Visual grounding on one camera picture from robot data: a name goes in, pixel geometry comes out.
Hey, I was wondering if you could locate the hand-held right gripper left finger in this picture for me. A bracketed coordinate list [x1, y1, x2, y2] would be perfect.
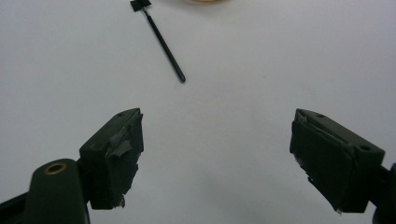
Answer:
[78, 107, 145, 211]

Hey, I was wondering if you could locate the round wooden object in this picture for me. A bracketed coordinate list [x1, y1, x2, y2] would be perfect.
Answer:
[184, 0, 230, 4]

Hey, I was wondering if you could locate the black thin brush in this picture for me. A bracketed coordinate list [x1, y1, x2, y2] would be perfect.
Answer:
[130, 0, 187, 84]

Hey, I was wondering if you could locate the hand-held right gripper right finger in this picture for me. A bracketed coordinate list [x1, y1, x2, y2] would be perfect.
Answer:
[289, 107, 387, 215]

